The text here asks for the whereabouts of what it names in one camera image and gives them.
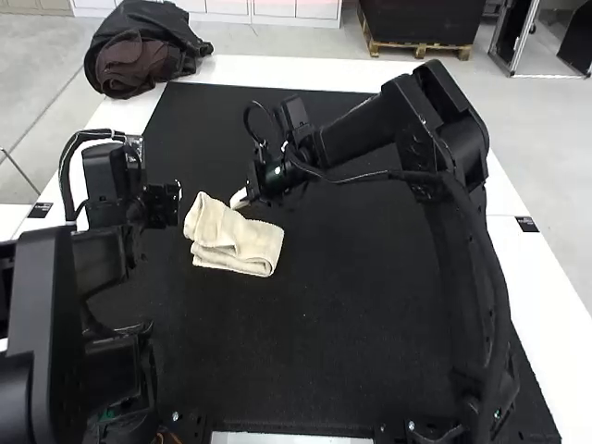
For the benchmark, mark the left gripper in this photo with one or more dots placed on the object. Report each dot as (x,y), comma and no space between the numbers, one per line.
(159,205)

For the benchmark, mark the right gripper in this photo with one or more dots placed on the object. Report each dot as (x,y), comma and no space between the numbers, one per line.
(275,171)

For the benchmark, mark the pale towel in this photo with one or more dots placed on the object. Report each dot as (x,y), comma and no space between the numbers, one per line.
(231,240)

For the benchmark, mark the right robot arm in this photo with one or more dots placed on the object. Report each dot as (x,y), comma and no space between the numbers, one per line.
(370,129)

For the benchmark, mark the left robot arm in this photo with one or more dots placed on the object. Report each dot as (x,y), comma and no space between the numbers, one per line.
(41,300)

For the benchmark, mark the black mat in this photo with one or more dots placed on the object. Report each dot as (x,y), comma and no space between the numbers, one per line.
(347,300)

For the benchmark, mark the brown garment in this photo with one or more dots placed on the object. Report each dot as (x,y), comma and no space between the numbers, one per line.
(129,60)

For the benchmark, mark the black bag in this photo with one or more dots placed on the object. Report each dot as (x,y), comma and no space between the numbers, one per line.
(134,18)

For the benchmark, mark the white cupboard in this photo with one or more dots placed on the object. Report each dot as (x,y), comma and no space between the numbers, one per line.
(277,8)
(88,5)

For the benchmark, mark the wooden pallet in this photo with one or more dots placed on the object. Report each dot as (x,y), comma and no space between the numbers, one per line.
(416,48)

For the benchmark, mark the black crate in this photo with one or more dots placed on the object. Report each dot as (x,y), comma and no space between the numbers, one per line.
(416,18)

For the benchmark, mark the black board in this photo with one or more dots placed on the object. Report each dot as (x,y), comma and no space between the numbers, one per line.
(575,41)

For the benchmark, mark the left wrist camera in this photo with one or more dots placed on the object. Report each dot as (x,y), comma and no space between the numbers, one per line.
(102,173)

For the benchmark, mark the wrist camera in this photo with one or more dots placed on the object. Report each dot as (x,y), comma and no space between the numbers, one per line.
(295,115)
(102,173)

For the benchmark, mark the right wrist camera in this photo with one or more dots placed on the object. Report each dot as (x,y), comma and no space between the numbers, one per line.
(295,115)

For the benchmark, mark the aluminium frame cart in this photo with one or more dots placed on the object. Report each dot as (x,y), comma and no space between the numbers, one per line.
(513,51)

